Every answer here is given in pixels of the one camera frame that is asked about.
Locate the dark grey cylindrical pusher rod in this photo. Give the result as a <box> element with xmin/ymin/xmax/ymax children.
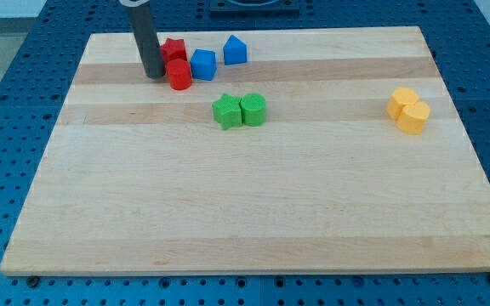
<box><xmin>119</xmin><ymin>0</ymin><xmax>166</xmax><ymax>79</ymax></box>

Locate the red star block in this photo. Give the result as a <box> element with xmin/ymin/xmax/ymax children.
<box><xmin>161</xmin><ymin>38</ymin><xmax>187</xmax><ymax>65</ymax></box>

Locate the green star block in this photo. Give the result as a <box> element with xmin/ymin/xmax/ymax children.
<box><xmin>212</xmin><ymin>93</ymin><xmax>242</xmax><ymax>130</ymax></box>

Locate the red cylinder block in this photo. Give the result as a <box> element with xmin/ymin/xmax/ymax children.
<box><xmin>166</xmin><ymin>59</ymin><xmax>192</xmax><ymax>90</ymax></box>

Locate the blue cube block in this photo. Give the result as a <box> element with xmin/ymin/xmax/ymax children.
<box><xmin>190</xmin><ymin>49</ymin><xmax>217</xmax><ymax>81</ymax></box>

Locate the blue pentagon house block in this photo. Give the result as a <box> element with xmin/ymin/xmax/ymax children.
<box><xmin>223</xmin><ymin>35</ymin><xmax>248</xmax><ymax>65</ymax></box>

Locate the green cylinder block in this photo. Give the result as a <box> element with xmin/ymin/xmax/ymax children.
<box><xmin>240</xmin><ymin>93</ymin><xmax>266</xmax><ymax>127</ymax></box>

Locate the light wooden board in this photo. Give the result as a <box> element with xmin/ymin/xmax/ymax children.
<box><xmin>0</xmin><ymin>26</ymin><xmax>490</xmax><ymax>276</ymax></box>

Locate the yellow hexagon block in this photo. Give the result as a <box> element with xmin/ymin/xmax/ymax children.
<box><xmin>385</xmin><ymin>87</ymin><xmax>420</xmax><ymax>120</ymax></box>

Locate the yellow heart block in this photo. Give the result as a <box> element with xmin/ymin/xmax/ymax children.
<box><xmin>396</xmin><ymin>101</ymin><xmax>430</xmax><ymax>135</ymax></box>

